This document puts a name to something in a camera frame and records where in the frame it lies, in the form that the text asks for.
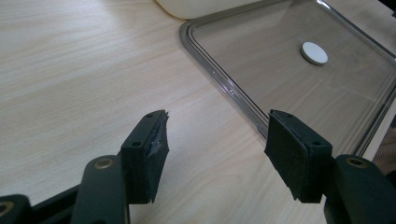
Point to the white plastic container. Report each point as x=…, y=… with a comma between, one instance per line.
x=199, y=7

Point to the white round lid valve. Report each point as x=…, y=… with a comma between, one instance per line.
x=314, y=53

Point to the clear plastic container lid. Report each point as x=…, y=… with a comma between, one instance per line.
x=280, y=77

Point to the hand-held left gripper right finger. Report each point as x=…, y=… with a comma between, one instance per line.
x=299, y=161

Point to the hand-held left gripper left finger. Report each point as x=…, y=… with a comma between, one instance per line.
x=141, y=168

